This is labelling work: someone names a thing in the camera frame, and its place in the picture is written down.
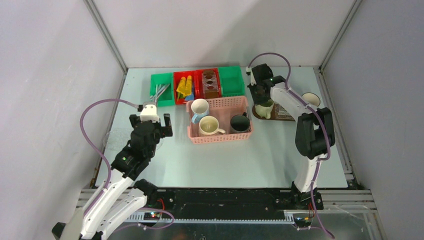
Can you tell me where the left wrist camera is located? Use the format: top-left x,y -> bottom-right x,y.
137,102 -> 160,123

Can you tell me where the green bin far right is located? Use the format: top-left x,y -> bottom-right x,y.
218,66 -> 245,97

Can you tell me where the brown wooden toothbrush holder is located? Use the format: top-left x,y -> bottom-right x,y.
201,69 -> 221,99

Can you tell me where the white toothbrush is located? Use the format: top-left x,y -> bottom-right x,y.
150,84 -> 171,105

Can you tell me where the white mug dark rim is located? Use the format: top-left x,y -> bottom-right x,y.
302,92 -> 321,107

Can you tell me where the clear textured oval tray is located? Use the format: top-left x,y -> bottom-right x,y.
103,128 -> 134,152

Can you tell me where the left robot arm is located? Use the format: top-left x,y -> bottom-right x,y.
51,113 -> 173,240

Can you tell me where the clear textured toothbrush holder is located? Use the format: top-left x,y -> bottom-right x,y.
273,103 -> 295,122

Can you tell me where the brown wooden oval tray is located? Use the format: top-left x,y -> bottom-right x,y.
252,106 -> 278,121

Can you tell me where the pink perforated basket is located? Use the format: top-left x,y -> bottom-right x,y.
187,95 -> 254,144

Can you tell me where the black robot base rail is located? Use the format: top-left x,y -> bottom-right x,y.
146,188 -> 324,221

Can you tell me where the black mug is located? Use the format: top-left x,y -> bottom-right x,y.
230,112 -> 251,134

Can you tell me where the green bin with toothbrushes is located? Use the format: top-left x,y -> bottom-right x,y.
150,72 -> 175,107

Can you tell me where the cream mug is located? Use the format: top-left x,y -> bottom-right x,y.
198,115 -> 227,137

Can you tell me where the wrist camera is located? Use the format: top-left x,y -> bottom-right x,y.
245,63 -> 274,85
137,102 -> 160,123

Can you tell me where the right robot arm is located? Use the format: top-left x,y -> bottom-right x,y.
247,74 -> 335,209

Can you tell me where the light green mug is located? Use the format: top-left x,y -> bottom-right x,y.
254,99 -> 275,119

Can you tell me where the white mug blue handle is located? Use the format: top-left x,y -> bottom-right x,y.
191,98 -> 210,124

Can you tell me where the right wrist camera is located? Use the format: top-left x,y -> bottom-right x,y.
245,63 -> 274,85

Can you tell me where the green toothpaste tube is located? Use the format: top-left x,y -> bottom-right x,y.
177,92 -> 186,100

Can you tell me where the red bin with toothpaste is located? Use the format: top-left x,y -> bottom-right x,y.
173,70 -> 195,105

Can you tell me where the red bin with holder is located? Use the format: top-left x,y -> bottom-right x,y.
194,68 -> 222,99

